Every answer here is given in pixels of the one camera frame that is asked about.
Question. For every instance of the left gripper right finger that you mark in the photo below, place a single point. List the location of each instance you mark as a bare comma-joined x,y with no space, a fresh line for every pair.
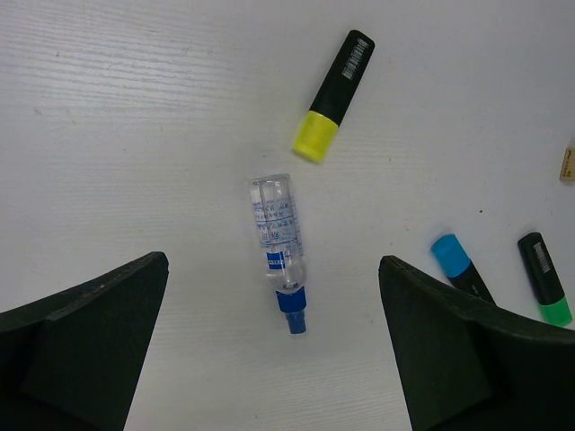
465,364

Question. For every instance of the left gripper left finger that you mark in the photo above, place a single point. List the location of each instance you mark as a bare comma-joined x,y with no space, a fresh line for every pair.
72,360

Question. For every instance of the blue highlighter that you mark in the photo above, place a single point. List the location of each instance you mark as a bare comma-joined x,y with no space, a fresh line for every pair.
458,267

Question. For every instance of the green highlighter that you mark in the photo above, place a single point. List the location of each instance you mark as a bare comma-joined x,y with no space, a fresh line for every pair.
544,280

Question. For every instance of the tan eraser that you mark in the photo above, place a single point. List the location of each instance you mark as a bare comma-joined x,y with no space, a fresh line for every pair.
567,173

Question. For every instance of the yellow highlighter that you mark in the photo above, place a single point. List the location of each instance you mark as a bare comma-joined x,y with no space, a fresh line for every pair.
330,104

